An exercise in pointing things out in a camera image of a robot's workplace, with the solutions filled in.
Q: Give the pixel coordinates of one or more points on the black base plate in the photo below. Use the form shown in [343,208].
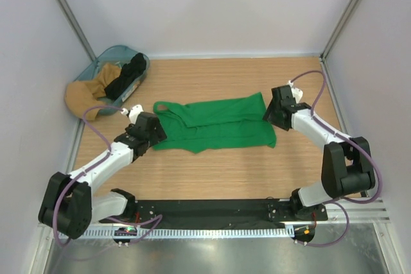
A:
[238,214]

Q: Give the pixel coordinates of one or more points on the blue plastic basket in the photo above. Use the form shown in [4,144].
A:
[118,55]

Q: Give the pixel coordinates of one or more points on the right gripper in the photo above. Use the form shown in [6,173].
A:
[269,115]

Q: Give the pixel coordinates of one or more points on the white slotted cable duct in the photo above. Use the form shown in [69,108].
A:
[128,233]

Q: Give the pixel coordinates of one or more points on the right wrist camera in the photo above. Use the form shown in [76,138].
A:
[297,93]

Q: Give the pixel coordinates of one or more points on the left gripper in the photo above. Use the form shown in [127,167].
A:
[158,133]

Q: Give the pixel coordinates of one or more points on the black tank top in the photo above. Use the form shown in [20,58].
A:
[129,72]

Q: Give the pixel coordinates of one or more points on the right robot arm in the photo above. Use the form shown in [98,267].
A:
[346,167]

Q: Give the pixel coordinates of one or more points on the green tank top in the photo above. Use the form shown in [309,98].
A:
[220,124]

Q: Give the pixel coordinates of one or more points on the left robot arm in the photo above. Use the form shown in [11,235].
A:
[69,205]

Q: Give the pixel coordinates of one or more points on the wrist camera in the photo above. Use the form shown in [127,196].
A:
[297,93]
[133,112]

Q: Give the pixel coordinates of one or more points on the tan tank top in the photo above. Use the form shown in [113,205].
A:
[82,95]

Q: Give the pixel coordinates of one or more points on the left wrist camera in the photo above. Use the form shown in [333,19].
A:
[133,112]

